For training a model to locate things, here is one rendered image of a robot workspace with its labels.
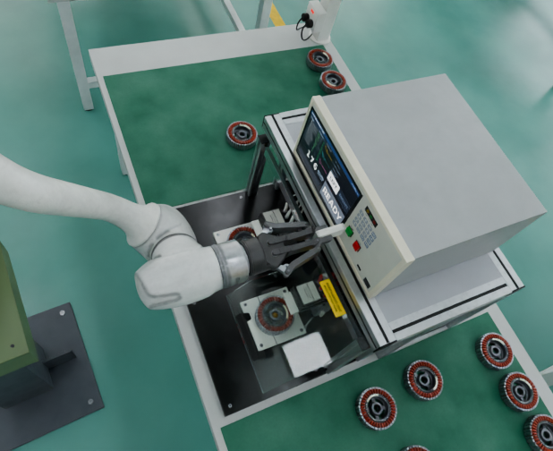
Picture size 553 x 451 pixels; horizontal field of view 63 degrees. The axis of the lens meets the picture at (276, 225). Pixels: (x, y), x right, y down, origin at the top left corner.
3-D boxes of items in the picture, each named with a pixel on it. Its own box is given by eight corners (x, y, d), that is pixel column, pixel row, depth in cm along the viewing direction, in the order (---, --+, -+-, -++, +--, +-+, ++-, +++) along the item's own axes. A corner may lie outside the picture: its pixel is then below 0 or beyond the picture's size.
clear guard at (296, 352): (262, 394, 101) (267, 389, 95) (225, 296, 110) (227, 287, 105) (384, 342, 112) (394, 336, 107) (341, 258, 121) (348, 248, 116)
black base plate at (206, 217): (225, 417, 121) (225, 416, 119) (156, 216, 145) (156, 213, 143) (371, 353, 137) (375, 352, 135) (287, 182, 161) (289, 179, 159)
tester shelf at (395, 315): (373, 353, 103) (380, 348, 99) (261, 126, 129) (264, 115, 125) (514, 293, 118) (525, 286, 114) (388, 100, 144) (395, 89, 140)
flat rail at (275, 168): (356, 347, 109) (361, 344, 106) (260, 148, 133) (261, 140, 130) (361, 345, 109) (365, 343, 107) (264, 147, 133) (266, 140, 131)
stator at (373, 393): (399, 419, 129) (405, 417, 126) (368, 438, 125) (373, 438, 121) (378, 381, 133) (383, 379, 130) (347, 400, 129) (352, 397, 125)
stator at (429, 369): (399, 392, 132) (404, 390, 129) (406, 356, 138) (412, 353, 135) (434, 407, 132) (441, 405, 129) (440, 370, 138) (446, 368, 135)
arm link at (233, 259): (222, 295, 93) (249, 286, 95) (225, 278, 85) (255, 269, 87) (208, 257, 96) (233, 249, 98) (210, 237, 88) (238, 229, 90)
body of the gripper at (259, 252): (233, 249, 97) (272, 237, 101) (248, 285, 94) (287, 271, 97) (237, 233, 91) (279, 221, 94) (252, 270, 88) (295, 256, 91)
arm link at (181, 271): (222, 260, 84) (200, 225, 94) (137, 285, 78) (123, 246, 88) (227, 303, 90) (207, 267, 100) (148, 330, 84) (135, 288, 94)
